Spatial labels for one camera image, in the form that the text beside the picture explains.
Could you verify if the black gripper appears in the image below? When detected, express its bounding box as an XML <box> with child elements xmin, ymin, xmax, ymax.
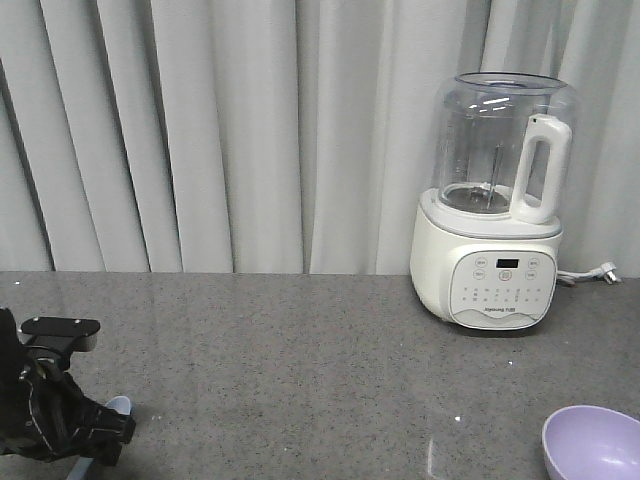
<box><xmin>1</xmin><ymin>307</ymin><xmax>136</xmax><ymax>466</ymax></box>

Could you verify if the light blue plastic spoon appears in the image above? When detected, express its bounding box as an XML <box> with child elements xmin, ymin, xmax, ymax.
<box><xmin>66</xmin><ymin>395</ymin><xmax>132</xmax><ymax>480</ymax></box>

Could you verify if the purple plastic bowl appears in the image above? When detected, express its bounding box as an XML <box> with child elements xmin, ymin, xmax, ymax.
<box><xmin>541</xmin><ymin>405</ymin><xmax>639</xmax><ymax>479</ymax></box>

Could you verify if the grey pleated curtain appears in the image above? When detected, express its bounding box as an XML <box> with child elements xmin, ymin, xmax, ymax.
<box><xmin>1</xmin><ymin>1</ymin><xmax>639</xmax><ymax>277</ymax></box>

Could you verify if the white blender with clear jar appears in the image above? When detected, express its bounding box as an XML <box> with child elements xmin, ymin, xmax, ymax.
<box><xmin>410</xmin><ymin>72</ymin><xmax>579</xmax><ymax>331</ymax></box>

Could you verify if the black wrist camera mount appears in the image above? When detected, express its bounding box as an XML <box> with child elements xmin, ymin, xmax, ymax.
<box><xmin>20</xmin><ymin>316</ymin><xmax>101</xmax><ymax>354</ymax></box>

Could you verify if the white power cord with plug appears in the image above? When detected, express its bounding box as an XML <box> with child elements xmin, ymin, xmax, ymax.
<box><xmin>556</xmin><ymin>260</ymin><xmax>622</xmax><ymax>287</ymax></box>

